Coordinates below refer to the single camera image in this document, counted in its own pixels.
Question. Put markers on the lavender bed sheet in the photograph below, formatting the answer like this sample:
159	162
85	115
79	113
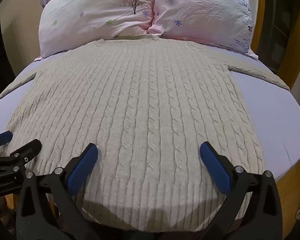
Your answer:
262	120

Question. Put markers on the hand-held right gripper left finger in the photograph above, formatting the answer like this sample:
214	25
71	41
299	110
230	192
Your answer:
81	166

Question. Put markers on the wooden bed frame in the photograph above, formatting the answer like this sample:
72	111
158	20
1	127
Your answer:
290	192

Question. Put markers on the pink floral tree-print pillow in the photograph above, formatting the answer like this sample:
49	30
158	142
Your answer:
95	10

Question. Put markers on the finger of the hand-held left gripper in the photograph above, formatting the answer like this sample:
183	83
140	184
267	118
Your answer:
1	138
27	152

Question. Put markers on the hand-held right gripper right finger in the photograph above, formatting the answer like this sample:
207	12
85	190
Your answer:
215	166

